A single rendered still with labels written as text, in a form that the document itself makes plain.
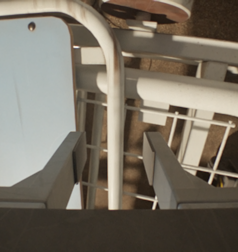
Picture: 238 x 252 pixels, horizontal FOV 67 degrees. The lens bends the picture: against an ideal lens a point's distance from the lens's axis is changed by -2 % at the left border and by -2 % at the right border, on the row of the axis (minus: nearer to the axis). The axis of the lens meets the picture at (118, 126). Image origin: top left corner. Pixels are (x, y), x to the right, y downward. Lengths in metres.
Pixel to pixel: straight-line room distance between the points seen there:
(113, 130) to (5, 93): 0.16
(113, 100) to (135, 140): 0.59
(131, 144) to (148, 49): 0.58
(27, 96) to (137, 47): 0.17
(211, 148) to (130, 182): 0.40
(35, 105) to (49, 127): 0.04
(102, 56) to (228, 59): 0.18
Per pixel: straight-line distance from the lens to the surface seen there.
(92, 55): 0.24
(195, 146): 0.33
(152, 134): 0.15
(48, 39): 0.26
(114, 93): 0.23
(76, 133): 0.15
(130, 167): 0.87
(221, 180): 0.57
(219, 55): 0.31
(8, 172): 0.35
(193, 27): 0.77
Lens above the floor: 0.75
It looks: 69 degrees down
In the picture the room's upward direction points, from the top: 148 degrees counter-clockwise
